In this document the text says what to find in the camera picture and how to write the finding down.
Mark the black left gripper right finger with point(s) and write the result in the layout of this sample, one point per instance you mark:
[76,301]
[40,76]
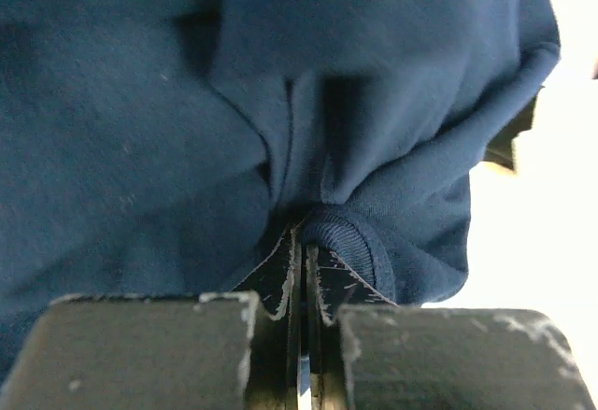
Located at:
[369,353]

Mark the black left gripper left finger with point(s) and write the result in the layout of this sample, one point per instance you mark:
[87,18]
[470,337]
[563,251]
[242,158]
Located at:
[232,350]

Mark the dark navy t-shirt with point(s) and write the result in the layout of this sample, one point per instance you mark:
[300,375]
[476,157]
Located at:
[160,147]

